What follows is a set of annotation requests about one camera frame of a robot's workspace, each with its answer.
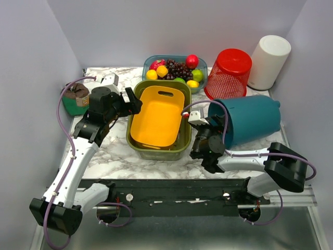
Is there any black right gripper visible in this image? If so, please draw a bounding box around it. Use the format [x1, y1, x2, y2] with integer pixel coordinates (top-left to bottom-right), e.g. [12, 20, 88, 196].
[190, 114, 229, 156]

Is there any teal plastic bucket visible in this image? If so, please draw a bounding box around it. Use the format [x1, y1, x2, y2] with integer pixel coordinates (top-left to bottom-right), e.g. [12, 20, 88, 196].
[208, 95, 281, 149]

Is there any red mesh basket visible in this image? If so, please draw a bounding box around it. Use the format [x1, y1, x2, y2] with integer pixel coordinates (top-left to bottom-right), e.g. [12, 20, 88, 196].
[204, 48, 252, 99]

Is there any white cylindrical container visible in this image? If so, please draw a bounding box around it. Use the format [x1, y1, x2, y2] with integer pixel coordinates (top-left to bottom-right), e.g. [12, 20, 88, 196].
[248, 35, 291, 91]

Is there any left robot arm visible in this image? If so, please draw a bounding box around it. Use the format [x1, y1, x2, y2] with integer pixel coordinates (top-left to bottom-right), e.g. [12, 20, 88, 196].
[29, 87, 142, 236]

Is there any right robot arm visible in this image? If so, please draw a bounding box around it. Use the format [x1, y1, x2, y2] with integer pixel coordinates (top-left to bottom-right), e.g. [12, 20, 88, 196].
[188, 111, 309, 204]

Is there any yellow plastic bin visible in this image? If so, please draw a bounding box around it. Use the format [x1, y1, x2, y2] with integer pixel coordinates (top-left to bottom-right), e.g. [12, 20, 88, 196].
[130, 85, 185, 149]

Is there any yellow lemon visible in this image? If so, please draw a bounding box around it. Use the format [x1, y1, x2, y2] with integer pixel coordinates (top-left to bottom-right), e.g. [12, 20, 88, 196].
[146, 69, 158, 80]

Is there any orange fruit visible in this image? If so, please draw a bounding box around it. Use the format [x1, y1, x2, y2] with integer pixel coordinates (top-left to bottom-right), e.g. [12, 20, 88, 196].
[156, 65, 169, 78]

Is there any pink dragon fruit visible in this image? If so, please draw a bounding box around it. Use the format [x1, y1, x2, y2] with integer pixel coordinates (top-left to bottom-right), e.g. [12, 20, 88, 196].
[149, 59, 166, 71]

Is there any dark purple grape bunch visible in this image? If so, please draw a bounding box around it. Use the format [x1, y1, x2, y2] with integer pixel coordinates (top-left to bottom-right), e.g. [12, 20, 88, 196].
[161, 59, 193, 82]

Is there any green pot with brown top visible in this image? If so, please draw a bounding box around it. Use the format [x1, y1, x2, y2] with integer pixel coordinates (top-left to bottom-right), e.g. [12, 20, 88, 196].
[62, 83, 90, 116]

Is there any clear teal fruit basket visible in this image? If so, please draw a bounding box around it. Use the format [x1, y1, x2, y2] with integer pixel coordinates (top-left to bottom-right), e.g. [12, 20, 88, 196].
[142, 55, 208, 94]

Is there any red apple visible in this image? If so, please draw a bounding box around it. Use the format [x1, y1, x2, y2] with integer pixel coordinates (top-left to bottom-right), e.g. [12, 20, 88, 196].
[185, 54, 199, 69]

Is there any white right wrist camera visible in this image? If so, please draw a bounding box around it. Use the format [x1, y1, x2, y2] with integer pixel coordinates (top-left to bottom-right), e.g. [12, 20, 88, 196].
[182, 107, 209, 127]

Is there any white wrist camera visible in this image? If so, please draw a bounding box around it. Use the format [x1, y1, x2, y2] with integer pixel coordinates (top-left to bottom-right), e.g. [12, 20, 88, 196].
[182, 107, 209, 127]
[95, 73, 119, 94]

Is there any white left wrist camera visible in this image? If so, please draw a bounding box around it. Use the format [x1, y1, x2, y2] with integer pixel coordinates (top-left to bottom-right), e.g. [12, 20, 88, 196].
[95, 73, 119, 94]

